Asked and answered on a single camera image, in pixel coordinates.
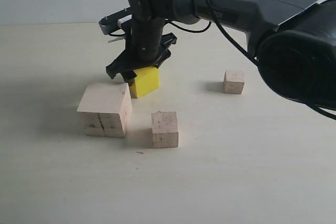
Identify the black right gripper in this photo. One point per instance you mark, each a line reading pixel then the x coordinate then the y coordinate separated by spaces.
pixel 145 46

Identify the yellow wooden cube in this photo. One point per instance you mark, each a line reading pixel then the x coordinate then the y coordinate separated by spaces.
pixel 146 81

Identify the large plain wooden cube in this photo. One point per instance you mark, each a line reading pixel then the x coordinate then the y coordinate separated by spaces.
pixel 105 109

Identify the medium plain wooden cube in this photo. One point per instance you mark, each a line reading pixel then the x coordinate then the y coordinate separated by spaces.
pixel 165 131

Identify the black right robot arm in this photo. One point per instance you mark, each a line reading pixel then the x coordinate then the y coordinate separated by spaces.
pixel 292 42

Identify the small plain wooden cube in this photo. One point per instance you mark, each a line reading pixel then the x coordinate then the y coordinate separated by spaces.
pixel 234 81

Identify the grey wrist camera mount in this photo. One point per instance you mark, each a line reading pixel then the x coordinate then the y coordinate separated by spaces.
pixel 109 24

